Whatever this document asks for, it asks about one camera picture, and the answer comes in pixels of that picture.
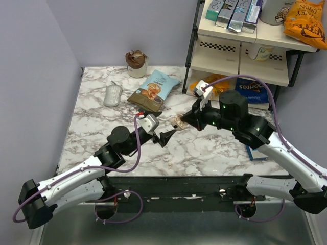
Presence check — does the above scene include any blue Harry's razor box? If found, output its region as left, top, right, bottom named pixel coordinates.
left=246, top=145, right=268, bottom=161

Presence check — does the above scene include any silver glitter pouch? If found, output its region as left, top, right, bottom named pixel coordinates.
left=103, top=81, right=123, bottom=107

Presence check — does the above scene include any blue Doritos bag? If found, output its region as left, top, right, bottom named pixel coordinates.
left=235, top=78, right=269, bottom=104

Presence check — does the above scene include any blue brown chips bag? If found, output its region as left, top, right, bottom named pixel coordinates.
left=127, top=70, right=180, bottom=112

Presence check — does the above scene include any orange honey dijon chips bag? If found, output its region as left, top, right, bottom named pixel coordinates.
left=284, top=1, right=326, bottom=50

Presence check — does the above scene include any teal toothpaste box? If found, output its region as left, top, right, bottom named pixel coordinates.
left=205, top=0, right=225, bottom=22

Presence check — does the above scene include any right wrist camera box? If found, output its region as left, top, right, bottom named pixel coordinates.
left=193, top=80, right=213, bottom=111

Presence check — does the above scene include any white popcorn tub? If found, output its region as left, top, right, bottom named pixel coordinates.
left=260, top=0, right=295, bottom=26

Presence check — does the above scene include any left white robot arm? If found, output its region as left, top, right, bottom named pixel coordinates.
left=12, top=111, right=176, bottom=229

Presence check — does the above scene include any orange snack bag lower shelf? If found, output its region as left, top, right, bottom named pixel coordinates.
left=188, top=73, right=231, bottom=100

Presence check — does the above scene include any brown lidded white cup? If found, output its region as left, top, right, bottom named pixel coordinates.
left=125, top=50, right=149, bottom=78

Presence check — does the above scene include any silver blue toothpaste box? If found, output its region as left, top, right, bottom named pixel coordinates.
left=228, top=0, right=251, bottom=33

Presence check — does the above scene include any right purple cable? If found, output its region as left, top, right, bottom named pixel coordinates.
left=201, top=74, right=327, bottom=179

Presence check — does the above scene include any purple white toothpaste box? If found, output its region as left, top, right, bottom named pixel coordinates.
left=241, top=0, right=264, bottom=34

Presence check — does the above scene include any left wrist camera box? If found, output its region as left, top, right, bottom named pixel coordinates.
left=139, top=114, right=159, bottom=135

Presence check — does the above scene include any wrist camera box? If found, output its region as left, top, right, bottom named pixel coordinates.
left=139, top=114, right=159, bottom=135
left=193, top=80, right=213, bottom=111

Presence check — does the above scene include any beige earbud charging case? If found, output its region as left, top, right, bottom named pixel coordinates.
left=171, top=114, right=187, bottom=131

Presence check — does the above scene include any black frame cream shelf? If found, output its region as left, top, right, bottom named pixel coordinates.
left=182, top=1, right=318, bottom=100

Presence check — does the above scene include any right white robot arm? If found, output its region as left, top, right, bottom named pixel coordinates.
left=181, top=90, right=326, bottom=214

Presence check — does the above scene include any grey toothpaste box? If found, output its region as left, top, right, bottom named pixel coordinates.
left=215, top=0, right=238, bottom=29

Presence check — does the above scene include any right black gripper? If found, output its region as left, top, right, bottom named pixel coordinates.
left=181, top=95, right=237, bottom=132

